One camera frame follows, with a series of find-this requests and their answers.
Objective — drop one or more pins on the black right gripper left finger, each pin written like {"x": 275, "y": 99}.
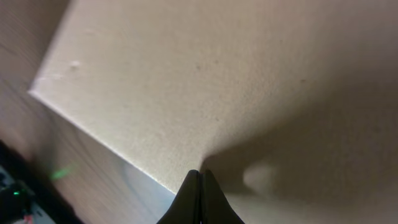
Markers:
{"x": 185, "y": 208}

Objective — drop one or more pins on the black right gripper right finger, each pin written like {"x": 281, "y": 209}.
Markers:
{"x": 214, "y": 206}

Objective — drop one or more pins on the brown cardboard box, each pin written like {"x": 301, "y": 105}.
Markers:
{"x": 291, "y": 103}

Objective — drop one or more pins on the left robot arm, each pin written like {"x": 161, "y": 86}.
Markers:
{"x": 27, "y": 197}

